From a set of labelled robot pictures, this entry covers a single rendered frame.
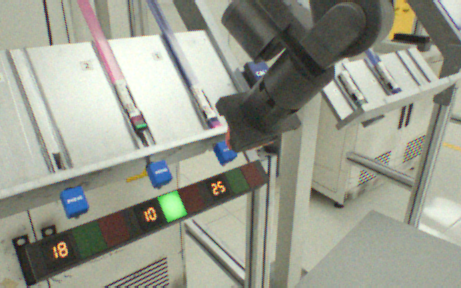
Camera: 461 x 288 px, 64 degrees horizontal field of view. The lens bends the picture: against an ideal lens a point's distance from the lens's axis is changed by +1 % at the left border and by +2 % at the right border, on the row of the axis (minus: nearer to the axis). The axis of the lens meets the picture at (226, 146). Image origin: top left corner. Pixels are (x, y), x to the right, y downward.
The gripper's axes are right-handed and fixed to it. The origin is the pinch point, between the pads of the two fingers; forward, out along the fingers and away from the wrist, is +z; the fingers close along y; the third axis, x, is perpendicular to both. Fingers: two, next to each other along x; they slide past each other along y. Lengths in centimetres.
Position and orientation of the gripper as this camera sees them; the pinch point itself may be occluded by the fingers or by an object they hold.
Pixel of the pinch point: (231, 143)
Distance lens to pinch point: 52.4
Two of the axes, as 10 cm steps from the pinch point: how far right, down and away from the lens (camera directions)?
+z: -4.1, 4.2, 8.1
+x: 4.3, 8.7, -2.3
